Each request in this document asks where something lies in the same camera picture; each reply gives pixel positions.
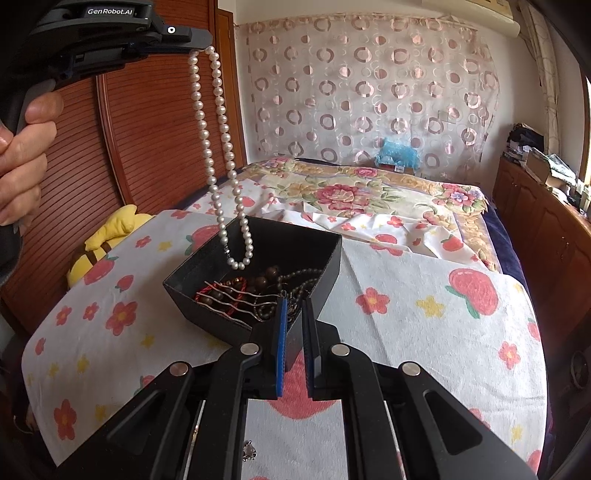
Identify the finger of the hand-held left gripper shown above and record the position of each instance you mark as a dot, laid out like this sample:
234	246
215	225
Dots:
184	37

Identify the brown wooden wardrobe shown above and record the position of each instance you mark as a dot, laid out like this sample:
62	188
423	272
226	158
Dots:
152	138

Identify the circle pattern wall cloth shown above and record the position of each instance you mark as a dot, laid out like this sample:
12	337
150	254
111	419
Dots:
351	92

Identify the strawberry print tablecloth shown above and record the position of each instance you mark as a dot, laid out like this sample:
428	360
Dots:
415	332

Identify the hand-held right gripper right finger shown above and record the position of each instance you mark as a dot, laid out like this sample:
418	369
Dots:
310	350

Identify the strawberry print bed sheet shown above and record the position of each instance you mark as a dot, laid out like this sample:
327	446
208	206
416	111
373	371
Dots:
360	221

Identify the black cardboard box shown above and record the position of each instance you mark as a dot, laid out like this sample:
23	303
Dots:
203	314

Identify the person's left hand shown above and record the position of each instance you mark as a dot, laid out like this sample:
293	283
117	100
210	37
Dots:
27	161

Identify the patterned window curtain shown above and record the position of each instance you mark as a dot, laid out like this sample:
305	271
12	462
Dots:
547	69

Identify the blue plastic bag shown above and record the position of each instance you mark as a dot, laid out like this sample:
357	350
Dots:
397	152

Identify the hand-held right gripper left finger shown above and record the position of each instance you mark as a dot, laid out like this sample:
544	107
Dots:
279	350

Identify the floral blanket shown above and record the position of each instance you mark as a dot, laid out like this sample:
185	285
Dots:
351	194

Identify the pile of dark clothes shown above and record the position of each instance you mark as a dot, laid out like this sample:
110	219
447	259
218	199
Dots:
526	136

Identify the long wooden cabinet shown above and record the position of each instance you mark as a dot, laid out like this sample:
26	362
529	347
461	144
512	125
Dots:
545	230

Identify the cream air conditioner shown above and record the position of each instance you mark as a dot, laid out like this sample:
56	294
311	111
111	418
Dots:
510	18

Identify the bed with dark blue sheet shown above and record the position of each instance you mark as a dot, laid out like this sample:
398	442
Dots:
503	249

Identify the yellow plush toy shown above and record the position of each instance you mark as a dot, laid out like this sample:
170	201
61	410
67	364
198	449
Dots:
115	226

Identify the stack of papers and boxes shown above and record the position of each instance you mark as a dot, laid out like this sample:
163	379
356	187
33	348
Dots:
549	166

